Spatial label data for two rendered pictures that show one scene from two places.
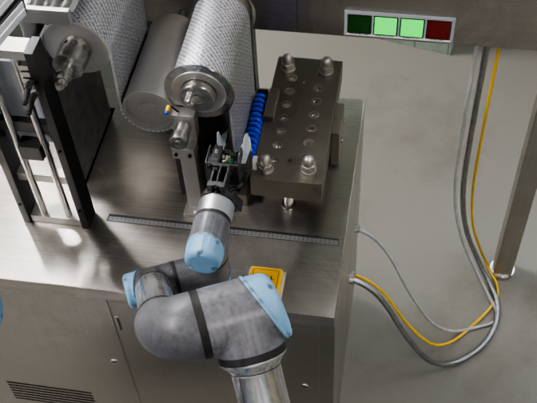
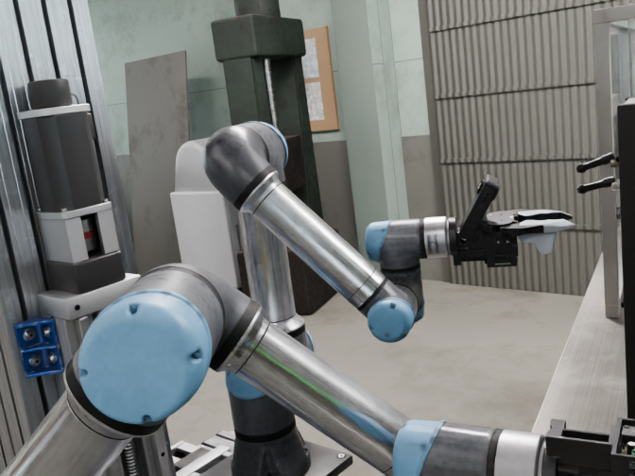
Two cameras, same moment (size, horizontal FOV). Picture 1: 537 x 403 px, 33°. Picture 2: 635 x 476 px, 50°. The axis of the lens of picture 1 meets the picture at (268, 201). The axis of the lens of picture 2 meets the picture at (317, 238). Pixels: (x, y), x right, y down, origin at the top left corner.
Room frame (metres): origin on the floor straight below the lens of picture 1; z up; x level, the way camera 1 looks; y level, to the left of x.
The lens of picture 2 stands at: (1.16, -0.53, 1.51)
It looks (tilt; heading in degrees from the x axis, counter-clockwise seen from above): 12 degrees down; 106
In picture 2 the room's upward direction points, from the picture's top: 7 degrees counter-clockwise
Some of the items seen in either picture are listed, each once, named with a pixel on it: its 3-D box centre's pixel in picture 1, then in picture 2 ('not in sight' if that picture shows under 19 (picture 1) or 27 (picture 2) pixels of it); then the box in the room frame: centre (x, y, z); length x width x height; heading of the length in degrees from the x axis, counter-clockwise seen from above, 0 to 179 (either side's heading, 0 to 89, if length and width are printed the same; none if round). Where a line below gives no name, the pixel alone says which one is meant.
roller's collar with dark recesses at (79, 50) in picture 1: (72, 57); not in sight; (1.40, 0.38, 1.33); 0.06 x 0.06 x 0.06; 77
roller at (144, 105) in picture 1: (162, 70); not in sight; (1.51, 0.22, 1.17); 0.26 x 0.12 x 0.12; 167
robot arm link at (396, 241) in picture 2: not in sight; (397, 242); (0.95, 0.71, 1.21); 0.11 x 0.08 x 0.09; 1
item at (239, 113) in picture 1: (242, 100); not in sight; (1.47, 0.04, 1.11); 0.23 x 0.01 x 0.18; 167
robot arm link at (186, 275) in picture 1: (204, 271); not in sight; (1.08, 0.14, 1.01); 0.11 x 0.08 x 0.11; 103
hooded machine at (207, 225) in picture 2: not in sight; (221, 212); (-1.16, 4.66, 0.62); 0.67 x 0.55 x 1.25; 155
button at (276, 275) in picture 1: (264, 283); not in sight; (1.10, 0.02, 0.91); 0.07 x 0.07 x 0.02; 77
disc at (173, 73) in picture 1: (199, 91); not in sight; (1.36, 0.13, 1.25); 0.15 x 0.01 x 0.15; 77
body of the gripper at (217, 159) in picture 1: (222, 178); (613, 476); (1.23, 0.09, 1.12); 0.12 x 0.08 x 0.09; 167
